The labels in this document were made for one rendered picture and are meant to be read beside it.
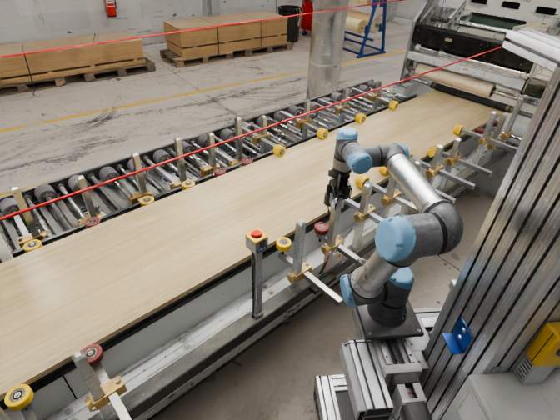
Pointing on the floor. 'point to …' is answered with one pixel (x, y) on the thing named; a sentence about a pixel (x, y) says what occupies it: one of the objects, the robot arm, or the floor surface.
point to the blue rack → (367, 35)
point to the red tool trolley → (307, 16)
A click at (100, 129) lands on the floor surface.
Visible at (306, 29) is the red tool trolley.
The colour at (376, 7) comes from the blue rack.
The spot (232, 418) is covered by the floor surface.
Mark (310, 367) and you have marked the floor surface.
